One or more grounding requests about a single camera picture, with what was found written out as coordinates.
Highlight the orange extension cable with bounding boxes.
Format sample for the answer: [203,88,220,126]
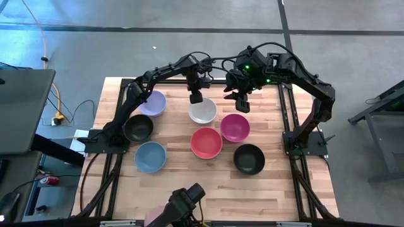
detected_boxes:
[21,0,66,125]

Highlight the dark grey metal table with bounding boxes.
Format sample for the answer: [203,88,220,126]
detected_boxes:
[348,80,404,183]

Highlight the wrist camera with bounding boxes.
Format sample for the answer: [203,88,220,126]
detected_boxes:
[236,49,266,71]
[198,74,213,90]

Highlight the grey desk top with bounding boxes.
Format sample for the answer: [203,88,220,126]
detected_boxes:
[0,69,57,155]

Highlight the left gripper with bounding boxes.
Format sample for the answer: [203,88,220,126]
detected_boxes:
[185,67,205,105]

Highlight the magenta bowl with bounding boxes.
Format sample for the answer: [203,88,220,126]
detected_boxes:
[220,113,251,143]

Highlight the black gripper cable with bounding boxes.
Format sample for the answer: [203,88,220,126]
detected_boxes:
[201,41,285,78]

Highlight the white paper sheet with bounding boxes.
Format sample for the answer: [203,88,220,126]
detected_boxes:
[69,129,91,155]

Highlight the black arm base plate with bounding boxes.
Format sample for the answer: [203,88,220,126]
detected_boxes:
[282,131,329,157]
[77,129,130,154]

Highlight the red drink can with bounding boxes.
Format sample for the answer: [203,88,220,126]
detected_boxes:
[40,175,60,186]

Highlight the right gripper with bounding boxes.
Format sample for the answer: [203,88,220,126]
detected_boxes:
[224,67,270,114]

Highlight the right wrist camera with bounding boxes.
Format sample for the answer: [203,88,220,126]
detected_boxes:
[236,49,266,71]

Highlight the lavender bowl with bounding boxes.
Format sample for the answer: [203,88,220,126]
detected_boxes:
[138,90,167,117]

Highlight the silver metal bracket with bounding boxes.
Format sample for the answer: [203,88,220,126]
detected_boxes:
[100,220,136,227]
[276,221,312,227]

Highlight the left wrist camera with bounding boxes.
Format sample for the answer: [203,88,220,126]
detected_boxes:
[198,74,213,90]

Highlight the black floor cable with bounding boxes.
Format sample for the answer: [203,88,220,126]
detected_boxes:
[78,153,102,212]

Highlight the black aluminium table frame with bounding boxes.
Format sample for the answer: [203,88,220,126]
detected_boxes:
[75,77,338,221]

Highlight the white bowl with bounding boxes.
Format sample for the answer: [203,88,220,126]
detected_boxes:
[187,96,218,124]

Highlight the black bowl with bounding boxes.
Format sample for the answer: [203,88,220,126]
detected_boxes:
[233,144,266,176]
[123,113,155,143]

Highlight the coral red bowl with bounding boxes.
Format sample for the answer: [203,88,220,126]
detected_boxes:
[190,127,223,160]

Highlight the blue bowl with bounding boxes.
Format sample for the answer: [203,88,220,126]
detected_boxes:
[134,141,167,174]

